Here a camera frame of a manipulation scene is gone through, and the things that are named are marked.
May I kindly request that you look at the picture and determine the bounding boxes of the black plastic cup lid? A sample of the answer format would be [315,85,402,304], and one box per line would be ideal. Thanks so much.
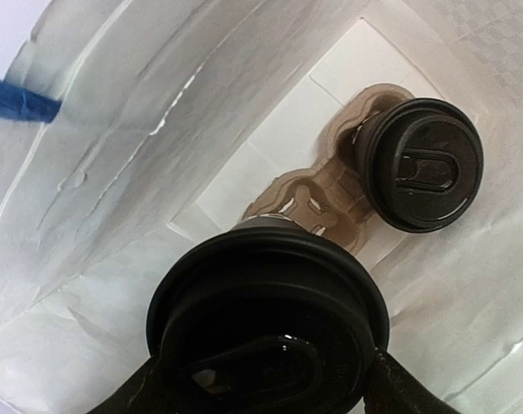
[146,227,390,413]

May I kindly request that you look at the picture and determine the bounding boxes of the brown cardboard cup carrier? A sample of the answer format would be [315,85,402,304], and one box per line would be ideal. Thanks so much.
[243,83,413,254]

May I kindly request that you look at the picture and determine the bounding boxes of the blue checkered paper bag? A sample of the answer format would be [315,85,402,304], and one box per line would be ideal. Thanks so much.
[0,1,523,413]

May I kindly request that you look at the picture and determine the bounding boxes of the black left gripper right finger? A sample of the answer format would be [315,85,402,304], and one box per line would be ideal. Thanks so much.
[363,348,456,414]

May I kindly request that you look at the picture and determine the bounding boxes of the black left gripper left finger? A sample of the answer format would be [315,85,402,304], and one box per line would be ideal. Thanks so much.
[92,360,167,414]

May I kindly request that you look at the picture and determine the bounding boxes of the black paper coffee cup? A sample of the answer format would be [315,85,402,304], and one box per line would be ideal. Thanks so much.
[231,213,303,231]

